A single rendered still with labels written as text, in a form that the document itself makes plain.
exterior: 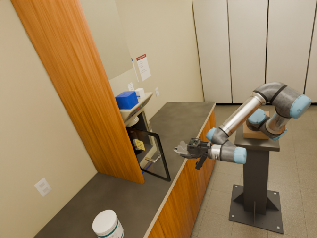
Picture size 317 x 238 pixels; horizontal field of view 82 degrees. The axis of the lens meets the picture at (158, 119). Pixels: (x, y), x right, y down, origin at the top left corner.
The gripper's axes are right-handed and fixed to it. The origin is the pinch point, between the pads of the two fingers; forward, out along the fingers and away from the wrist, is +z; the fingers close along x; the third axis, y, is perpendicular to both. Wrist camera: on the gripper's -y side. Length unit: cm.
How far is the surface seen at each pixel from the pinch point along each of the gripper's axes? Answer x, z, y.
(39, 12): 1, 63, 83
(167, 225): 9, 16, -65
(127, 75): -29, 43, 37
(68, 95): 1, 72, 36
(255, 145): -60, -37, -36
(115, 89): -14, 43, 34
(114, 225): 39, 25, -24
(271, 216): -68, -52, -129
